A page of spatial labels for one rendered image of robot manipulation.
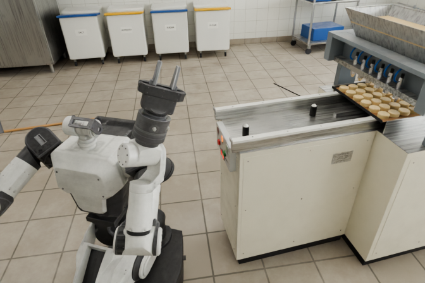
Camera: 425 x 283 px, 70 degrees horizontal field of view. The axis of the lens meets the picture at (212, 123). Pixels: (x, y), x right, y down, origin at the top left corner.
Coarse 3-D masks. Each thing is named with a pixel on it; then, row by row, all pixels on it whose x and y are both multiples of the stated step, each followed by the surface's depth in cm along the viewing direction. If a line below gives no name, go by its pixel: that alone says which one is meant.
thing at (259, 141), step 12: (348, 120) 142; (360, 120) 142; (372, 120) 142; (276, 132) 134; (288, 132) 134; (300, 132) 135; (312, 132) 137; (324, 132) 139; (336, 132) 141; (348, 132) 142; (240, 144) 130; (252, 144) 132; (264, 144) 134; (276, 144) 135
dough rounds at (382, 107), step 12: (360, 84) 171; (372, 84) 170; (348, 96) 162; (360, 96) 158; (372, 96) 158; (384, 96) 160; (372, 108) 147; (384, 108) 147; (396, 108) 148; (408, 108) 147; (384, 120) 141
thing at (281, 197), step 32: (256, 128) 148; (288, 128) 148; (256, 160) 136; (288, 160) 141; (320, 160) 146; (352, 160) 152; (224, 192) 176; (256, 192) 146; (288, 192) 152; (320, 192) 158; (352, 192) 165; (224, 224) 191; (256, 224) 159; (288, 224) 165; (320, 224) 173; (256, 256) 179
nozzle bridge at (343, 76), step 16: (336, 32) 168; (352, 32) 168; (336, 48) 172; (352, 48) 166; (368, 48) 144; (384, 48) 143; (352, 64) 162; (368, 64) 156; (400, 64) 126; (416, 64) 124; (336, 80) 187; (352, 80) 188; (384, 80) 144; (416, 80) 130; (400, 96) 133; (416, 96) 129; (416, 112) 122
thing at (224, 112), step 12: (300, 96) 164; (312, 96) 164; (324, 96) 165; (336, 96) 167; (216, 108) 154; (228, 108) 154; (240, 108) 156; (252, 108) 158; (264, 108) 159; (276, 108) 161; (288, 108) 163
